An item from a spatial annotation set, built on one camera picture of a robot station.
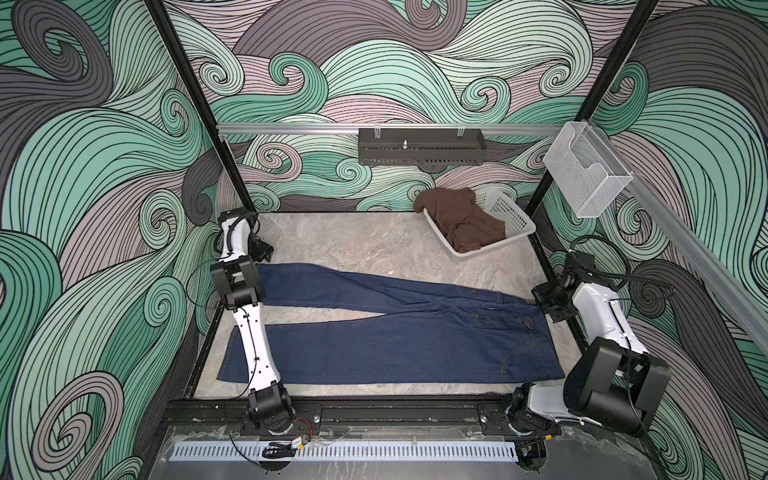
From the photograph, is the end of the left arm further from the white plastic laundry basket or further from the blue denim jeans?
the white plastic laundry basket

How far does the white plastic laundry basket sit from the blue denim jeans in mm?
142

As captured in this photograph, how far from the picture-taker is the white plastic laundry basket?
1.00 metres

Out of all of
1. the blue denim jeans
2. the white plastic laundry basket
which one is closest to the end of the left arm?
the blue denim jeans

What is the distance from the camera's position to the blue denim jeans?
83 cm
